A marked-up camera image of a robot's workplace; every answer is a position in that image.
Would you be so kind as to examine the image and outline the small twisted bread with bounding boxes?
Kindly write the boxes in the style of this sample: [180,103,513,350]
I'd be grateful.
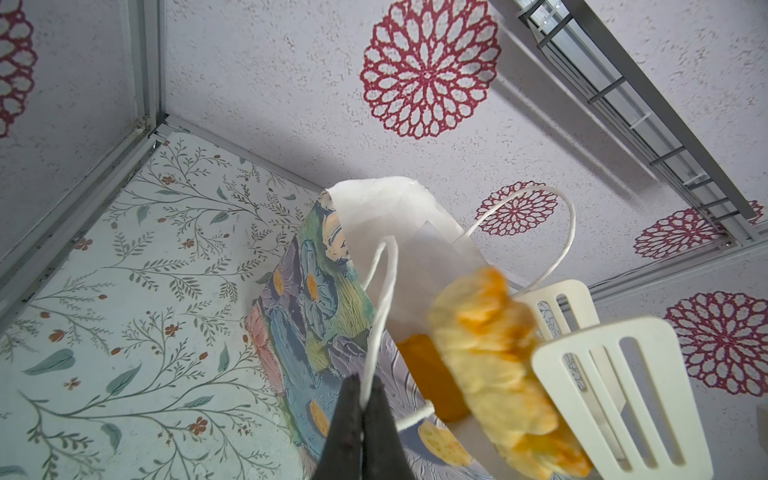
[427,266,593,479]

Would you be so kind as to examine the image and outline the steel tongs with cream tips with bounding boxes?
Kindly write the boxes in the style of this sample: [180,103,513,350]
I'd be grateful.
[517,280,714,479]

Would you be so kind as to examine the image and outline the floral paper bag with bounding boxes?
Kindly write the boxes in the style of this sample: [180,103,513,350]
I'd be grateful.
[246,177,493,479]

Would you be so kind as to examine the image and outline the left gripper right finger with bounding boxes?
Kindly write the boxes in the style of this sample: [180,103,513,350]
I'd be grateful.
[362,376,415,480]

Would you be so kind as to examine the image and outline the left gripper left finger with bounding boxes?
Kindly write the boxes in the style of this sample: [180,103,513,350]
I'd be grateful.
[312,374,363,480]

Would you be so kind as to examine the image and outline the long twisted bread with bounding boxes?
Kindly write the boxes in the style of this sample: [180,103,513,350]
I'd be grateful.
[397,334,470,423]

